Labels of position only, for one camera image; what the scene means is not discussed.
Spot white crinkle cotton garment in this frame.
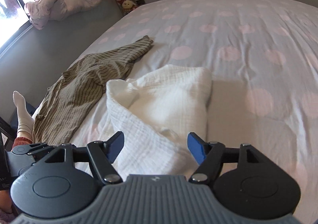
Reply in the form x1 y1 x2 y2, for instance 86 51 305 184
72 64 213 181

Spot white sock foot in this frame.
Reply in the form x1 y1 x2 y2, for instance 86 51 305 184
13 91 34 140

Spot olive striped shirt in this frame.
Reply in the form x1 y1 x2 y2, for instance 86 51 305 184
32 35 153 145

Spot grey bedsheet pink dots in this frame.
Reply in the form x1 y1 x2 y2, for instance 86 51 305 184
72 0 317 223

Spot pink rolled duvet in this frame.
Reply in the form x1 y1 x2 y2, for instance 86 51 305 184
25 0 103 30

